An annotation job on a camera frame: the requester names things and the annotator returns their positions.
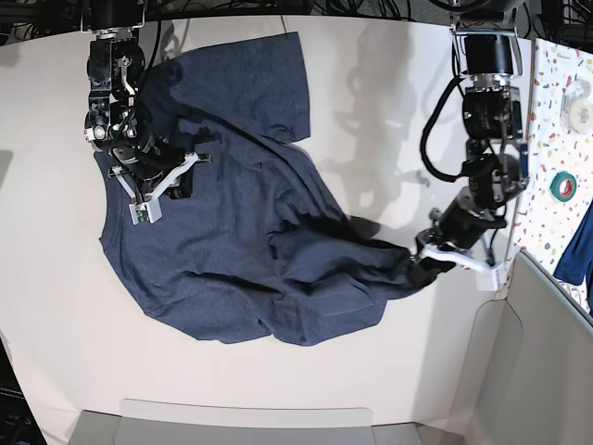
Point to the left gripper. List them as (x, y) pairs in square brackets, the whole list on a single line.
[(448, 242)]

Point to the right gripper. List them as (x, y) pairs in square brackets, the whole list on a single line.
[(153, 152)]

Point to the dark blue printed t-shirt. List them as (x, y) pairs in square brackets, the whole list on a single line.
[(260, 247)]

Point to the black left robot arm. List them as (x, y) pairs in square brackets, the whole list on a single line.
[(486, 57)]

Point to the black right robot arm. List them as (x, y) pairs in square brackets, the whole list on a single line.
[(117, 122)]

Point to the green tape roll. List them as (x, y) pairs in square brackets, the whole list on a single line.
[(563, 186)]

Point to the terrazzo patterned side surface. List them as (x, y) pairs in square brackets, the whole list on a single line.
[(541, 225)]

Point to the blue cloth at right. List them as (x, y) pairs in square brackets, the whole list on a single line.
[(575, 264)]

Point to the clear tape dispenser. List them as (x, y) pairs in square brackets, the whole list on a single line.
[(576, 107)]

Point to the grey front divider panel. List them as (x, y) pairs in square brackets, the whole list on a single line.
[(151, 422)]

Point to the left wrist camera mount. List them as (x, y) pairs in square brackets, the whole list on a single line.
[(491, 281)]

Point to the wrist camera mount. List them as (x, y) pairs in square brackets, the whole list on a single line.
[(146, 185), (491, 281)]

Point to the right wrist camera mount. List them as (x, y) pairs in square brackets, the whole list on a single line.
[(146, 185)]

